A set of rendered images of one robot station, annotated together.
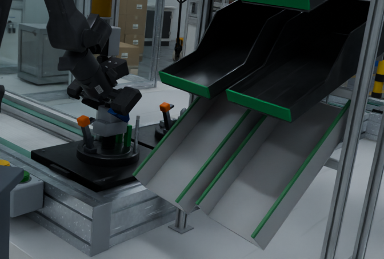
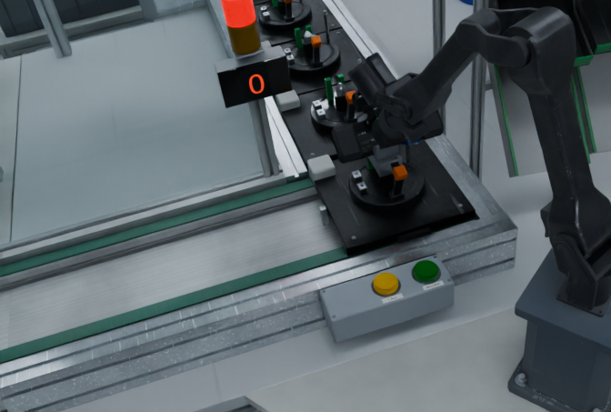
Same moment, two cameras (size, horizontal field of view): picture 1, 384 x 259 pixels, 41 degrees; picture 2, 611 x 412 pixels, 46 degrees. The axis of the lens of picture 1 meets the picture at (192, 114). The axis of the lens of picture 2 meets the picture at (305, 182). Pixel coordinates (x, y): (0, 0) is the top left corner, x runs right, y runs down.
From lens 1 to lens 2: 1.23 m
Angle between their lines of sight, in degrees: 49
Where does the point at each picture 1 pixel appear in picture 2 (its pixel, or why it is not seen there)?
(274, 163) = (597, 76)
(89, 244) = (509, 259)
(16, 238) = (456, 317)
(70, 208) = (480, 250)
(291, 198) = not seen: outside the picture
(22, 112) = (134, 240)
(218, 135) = not seen: hidden behind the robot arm
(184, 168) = (533, 135)
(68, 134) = (247, 210)
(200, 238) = (499, 181)
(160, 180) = (521, 162)
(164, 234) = not seen: hidden behind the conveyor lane
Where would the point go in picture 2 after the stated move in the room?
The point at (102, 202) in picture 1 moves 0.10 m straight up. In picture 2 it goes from (506, 219) to (509, 175)
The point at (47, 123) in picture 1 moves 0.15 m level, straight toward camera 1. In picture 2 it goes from (198, 221) to (270, 233)
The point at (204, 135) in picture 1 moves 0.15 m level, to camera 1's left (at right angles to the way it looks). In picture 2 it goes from (517, 95) to (480, 141)
